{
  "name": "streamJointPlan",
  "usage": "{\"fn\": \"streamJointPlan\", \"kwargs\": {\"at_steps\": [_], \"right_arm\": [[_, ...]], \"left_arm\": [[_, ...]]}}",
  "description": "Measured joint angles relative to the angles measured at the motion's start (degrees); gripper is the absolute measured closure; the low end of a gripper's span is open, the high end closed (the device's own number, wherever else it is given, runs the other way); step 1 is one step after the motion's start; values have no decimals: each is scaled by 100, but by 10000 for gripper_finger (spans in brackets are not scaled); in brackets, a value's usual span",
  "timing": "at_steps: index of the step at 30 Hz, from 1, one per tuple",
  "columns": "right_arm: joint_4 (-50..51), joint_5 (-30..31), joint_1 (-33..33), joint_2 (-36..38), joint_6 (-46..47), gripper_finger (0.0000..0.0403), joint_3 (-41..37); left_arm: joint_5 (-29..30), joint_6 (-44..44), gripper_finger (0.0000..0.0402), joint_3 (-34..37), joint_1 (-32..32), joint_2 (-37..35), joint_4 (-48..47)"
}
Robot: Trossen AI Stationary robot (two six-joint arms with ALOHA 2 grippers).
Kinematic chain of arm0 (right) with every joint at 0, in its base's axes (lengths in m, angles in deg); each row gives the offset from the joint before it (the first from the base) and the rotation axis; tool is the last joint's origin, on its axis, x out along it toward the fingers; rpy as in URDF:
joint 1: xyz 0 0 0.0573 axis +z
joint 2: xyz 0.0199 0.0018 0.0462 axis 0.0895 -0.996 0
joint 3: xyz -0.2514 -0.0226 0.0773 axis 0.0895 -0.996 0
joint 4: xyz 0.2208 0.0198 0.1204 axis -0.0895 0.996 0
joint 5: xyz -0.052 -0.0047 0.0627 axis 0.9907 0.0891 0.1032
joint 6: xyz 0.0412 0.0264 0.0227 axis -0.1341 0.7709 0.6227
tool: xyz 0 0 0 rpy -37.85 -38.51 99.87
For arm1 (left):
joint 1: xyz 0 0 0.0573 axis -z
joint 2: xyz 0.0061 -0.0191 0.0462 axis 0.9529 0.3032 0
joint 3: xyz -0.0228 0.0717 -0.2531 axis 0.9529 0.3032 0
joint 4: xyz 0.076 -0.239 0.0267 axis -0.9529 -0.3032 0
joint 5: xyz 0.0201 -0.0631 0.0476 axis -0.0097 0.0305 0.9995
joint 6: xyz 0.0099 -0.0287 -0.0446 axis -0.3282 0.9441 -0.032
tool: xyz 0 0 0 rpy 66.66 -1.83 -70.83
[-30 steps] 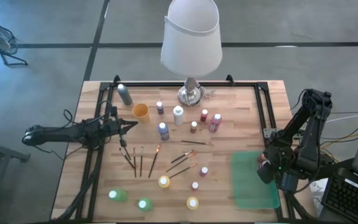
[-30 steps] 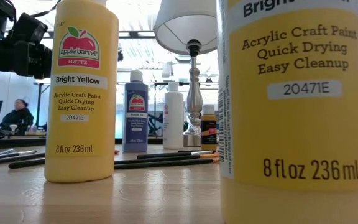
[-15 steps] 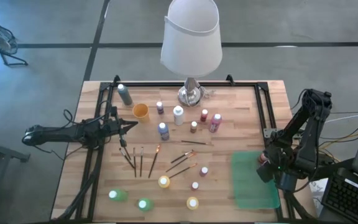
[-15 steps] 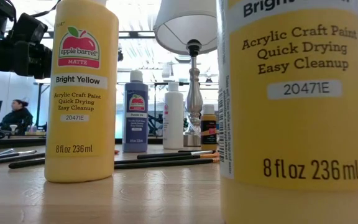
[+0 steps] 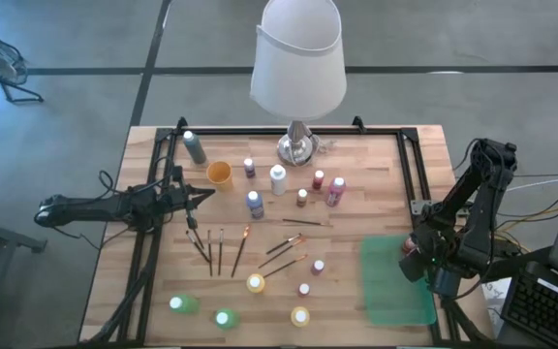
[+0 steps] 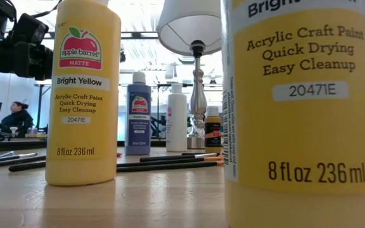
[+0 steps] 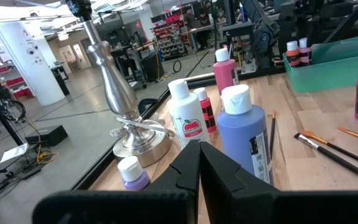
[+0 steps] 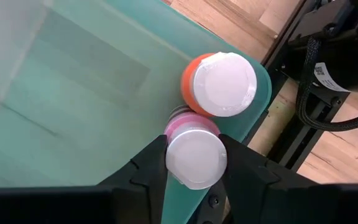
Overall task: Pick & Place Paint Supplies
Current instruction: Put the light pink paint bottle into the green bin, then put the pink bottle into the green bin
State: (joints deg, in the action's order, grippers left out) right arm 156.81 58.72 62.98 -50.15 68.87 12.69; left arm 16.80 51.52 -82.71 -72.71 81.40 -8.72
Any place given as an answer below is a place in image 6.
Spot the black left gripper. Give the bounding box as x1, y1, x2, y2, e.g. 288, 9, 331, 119
13, 42, 54, 80

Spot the pale bristle silver ferrule paintbrush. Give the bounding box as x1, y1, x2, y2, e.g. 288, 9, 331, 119
139, 152, 219, 163

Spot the thin orange bristle paintbrush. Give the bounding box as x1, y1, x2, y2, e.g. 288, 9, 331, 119
116, 160, 225, 174

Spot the large yellow paint bottle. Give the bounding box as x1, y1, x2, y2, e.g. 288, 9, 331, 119
45, 0, 122, 187
220, 0, 365, 228

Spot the large purple paint bottle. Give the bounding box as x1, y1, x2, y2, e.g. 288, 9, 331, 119
124, 71, 152, 156

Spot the large white paint bottle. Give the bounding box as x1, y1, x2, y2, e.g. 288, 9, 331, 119
165, 82, 188, 153

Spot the small ochre paint bottle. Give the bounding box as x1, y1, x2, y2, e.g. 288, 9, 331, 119
204, 106, 222, 155

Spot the person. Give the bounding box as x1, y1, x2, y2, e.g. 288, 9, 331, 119
0, 101, 34, 137

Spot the silver table lamp white shade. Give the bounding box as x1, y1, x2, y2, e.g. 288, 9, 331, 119
156, 0, 223, 149

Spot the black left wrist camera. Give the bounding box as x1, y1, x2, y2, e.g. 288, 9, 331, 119
10, 13, 49, 45

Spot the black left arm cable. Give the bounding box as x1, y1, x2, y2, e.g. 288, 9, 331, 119
30, 0, 63, 18

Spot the black aluminium table frame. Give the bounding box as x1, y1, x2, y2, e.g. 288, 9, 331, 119
0, 138, 224, 153

